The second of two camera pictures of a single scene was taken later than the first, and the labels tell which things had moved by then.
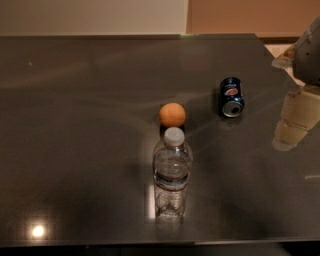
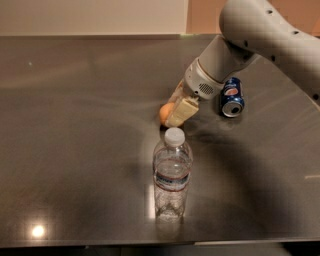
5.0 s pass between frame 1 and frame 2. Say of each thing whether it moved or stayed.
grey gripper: moved
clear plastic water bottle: stayed
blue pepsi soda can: stayed
